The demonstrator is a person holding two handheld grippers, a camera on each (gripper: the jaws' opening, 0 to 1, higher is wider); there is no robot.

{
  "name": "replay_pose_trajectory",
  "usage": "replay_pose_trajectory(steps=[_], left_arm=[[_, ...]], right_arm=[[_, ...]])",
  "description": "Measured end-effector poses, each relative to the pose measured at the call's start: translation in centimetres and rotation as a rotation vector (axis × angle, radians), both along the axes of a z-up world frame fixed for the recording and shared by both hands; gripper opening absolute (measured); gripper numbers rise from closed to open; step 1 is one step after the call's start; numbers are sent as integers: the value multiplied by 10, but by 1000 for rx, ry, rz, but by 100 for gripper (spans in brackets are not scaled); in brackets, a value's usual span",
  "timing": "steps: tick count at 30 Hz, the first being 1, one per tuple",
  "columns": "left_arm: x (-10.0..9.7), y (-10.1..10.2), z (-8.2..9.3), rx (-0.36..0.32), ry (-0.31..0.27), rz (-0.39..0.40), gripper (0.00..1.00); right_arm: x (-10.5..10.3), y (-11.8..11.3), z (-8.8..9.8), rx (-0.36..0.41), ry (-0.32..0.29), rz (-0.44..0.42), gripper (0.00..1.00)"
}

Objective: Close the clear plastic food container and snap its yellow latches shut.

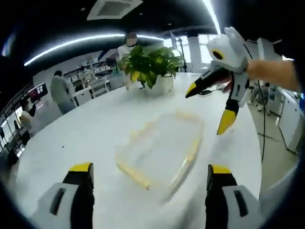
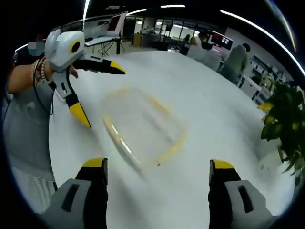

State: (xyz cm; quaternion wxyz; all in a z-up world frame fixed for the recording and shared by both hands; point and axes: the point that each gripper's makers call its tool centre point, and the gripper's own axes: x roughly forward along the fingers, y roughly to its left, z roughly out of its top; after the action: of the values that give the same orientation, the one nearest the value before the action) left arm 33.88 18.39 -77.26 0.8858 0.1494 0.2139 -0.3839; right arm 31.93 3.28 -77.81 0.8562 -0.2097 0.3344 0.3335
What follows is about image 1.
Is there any green potted plant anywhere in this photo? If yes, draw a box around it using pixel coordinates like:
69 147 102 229
118 45 184 89

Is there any clear tray with beige rim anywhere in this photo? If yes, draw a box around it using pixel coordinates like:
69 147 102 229
114 109 206 192

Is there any computer monitor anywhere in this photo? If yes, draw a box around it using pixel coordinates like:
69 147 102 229
28 82 49 104

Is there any curved ceiling light strip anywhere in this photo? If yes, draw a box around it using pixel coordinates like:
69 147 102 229
23 33 163 67

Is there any black tripod stand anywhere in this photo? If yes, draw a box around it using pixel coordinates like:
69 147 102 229
177 37 188 73

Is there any white cabinet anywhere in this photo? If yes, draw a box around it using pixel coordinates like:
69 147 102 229
277 90 301 154

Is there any long ceiling light strip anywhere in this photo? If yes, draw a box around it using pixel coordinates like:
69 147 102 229
202 0 222 34

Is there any white plant pot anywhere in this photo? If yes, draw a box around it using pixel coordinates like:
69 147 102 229
152 74 175 95

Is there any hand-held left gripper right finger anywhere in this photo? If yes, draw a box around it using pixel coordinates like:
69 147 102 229
205 164 262 229

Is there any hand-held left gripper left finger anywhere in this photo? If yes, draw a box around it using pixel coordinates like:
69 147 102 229
37 162 95 229

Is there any ceiling air vent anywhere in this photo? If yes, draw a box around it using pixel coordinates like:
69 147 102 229
86 0 144 21

